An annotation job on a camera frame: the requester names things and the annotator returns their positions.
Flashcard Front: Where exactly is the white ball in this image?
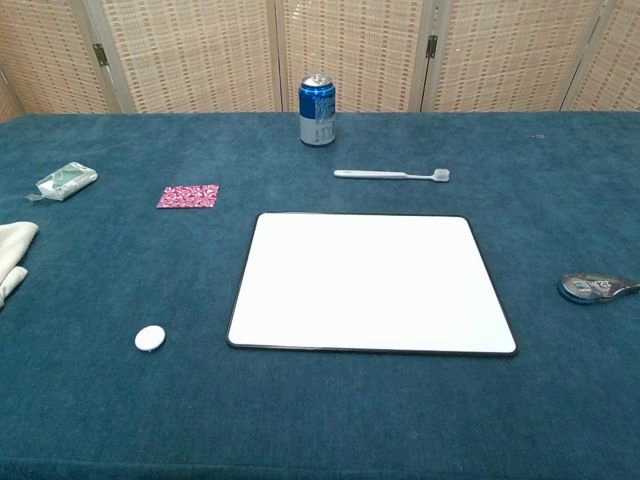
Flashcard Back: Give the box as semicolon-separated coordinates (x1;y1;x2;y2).
134;324;167;354

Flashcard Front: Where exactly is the white rectangular board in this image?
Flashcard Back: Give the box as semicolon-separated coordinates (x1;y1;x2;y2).
226;212;519;357

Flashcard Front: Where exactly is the white cloth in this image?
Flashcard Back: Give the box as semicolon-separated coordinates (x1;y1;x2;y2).
0;220;40;311

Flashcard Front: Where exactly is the woven bamboo folding screen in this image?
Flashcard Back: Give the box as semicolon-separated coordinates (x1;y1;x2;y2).
0;0;640;124

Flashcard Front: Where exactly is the white toothbrush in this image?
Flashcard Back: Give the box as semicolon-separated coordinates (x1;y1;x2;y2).
333;167;450;183

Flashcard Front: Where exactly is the pink patterned paper piece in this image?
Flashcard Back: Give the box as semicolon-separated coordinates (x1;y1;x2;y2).
156;184;221;210

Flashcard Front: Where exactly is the blue grey correction tape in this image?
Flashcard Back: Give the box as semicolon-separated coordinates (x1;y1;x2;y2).
556;272;640;304

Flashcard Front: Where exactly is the blue tablecloth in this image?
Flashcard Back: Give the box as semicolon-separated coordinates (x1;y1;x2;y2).
0;110;640;480

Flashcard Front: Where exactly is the blue silver soda can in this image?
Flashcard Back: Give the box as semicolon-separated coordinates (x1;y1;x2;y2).
298;73;337;148

